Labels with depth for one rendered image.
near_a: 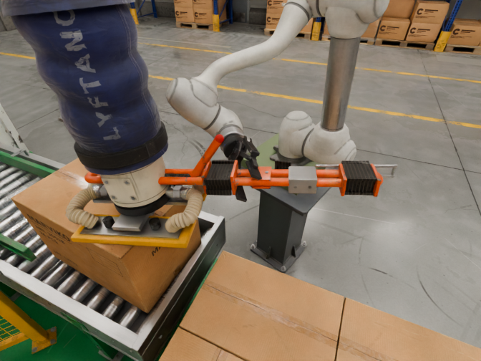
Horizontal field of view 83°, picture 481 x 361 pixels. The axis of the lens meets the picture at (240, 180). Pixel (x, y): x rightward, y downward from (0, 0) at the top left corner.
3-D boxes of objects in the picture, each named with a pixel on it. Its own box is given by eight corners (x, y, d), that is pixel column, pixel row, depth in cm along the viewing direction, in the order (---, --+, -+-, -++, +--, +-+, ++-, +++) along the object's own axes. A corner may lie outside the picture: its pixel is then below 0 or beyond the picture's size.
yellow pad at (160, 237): (71, 242, 77) (64, 230, 74) (92, 218, 85) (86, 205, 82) (187, 248, 71) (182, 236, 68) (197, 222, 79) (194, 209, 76)
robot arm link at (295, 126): (289, 139, 156) (293, 103, 142) (316, 151, 146) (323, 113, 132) (271, 150, 147) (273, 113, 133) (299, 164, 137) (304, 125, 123)
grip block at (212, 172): (203, 196, 72) (200, 178, 69) (212, 175, 80) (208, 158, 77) (235, 197, 71) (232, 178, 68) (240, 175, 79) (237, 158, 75)
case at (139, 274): (54, 256, 134) (9, 198, 108) (117, 205, 161) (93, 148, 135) (147, 314, 112) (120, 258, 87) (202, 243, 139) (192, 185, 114)
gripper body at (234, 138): (249, 138, 88) (256, 152, 81) (237, 158, 92) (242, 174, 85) (229, 130, 85) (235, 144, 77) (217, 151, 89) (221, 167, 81)
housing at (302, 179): (288, 194, 70) (288, 180, 67) (288, 178, 75) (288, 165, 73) (316, 195, 69) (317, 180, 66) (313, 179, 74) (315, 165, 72)
